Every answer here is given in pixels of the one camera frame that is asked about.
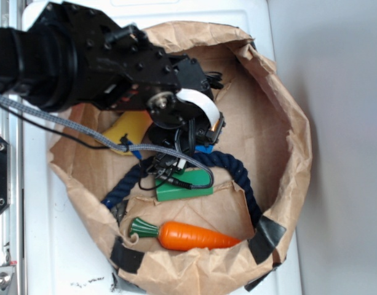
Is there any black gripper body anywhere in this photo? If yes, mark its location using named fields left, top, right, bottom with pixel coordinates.
left=144, top=111, right=226, bottom=182

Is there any blue sponge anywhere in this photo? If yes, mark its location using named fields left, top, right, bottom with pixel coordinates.
left=195, top=145, right=214, bottom=154

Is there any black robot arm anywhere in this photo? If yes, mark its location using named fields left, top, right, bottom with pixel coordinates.
left=0, top=2, right=225, bottom=176

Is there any yellow sponge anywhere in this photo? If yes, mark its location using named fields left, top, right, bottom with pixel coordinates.
left=102, top=111, right=153, bottom=144

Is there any green wooden block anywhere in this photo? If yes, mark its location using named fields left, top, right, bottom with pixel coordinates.
left=156, top=169, right=213, bottom=202

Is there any orange toy carrot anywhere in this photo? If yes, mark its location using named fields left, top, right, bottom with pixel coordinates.
left=129, top=218, right=240, bottom=251

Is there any brown paper bag basket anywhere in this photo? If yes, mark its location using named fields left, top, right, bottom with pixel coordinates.
left=48, top=21, right=312, bottom=294

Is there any white plastic tray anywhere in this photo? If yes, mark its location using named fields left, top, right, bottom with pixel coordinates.
left=21, top=0, right=303, bottom=295

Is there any white ribbon cable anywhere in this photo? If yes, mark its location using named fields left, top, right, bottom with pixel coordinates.
left=177, top=88, right=221, bottom=129

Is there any dark blue rope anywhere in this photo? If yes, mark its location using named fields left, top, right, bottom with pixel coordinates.
left=101, top=150, right=263, bottom=228

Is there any grey braided cable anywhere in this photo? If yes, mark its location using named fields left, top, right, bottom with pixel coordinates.
left=0, top=93, right=215, bottom=191

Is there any aluminium frame rail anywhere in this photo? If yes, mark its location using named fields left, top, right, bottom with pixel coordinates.
left=0, top=0, right=25, bottom=295

